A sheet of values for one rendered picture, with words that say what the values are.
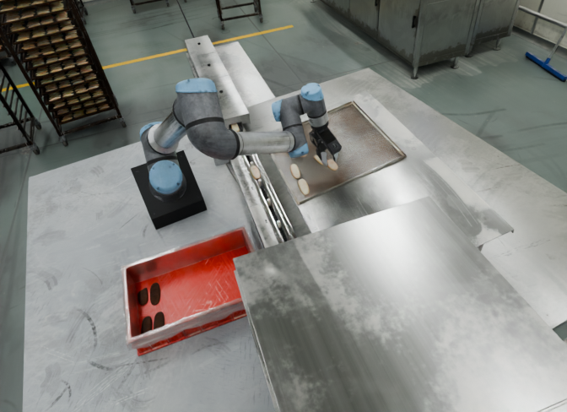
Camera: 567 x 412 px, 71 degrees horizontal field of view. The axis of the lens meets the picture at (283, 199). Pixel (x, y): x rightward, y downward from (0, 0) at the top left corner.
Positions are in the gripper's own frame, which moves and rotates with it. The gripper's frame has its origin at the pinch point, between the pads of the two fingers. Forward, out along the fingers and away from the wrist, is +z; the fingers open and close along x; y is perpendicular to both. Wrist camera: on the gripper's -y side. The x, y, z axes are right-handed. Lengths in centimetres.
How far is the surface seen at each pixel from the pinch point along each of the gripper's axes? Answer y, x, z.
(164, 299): -17, 82, 2
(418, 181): -25.8, -22.8, 7.1
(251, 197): 11.5, 35.1, 6.1
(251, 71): 135, -15, 16
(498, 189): -35, -56, 28
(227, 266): -15, 57, 7
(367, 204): -23.2, -0.8, 7.0
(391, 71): 209, -179, 127
